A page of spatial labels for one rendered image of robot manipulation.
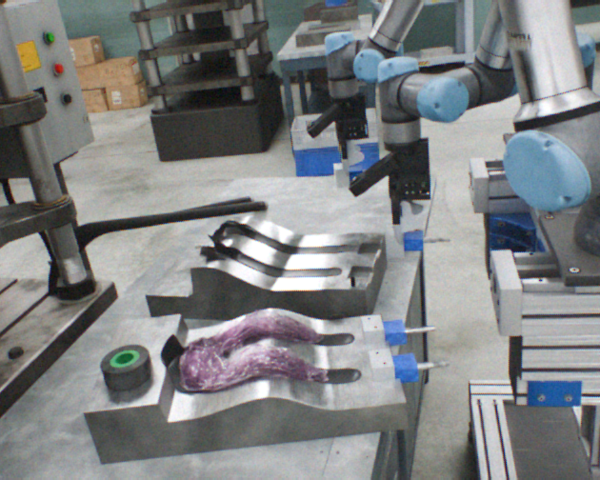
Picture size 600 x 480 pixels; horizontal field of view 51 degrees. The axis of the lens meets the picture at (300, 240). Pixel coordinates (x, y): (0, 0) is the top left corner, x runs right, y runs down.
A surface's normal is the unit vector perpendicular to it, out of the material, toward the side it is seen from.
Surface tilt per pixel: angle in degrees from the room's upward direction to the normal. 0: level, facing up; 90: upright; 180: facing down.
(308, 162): 91
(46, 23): 90
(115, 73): 87
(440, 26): 90
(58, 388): 0
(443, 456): 0
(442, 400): 0
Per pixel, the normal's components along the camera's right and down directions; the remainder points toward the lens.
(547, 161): -0.84, 0.42
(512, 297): -0.16, 0.44
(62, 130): 0.96, 0.00
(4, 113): 0.61, 0.27
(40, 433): -0.12, -0.90
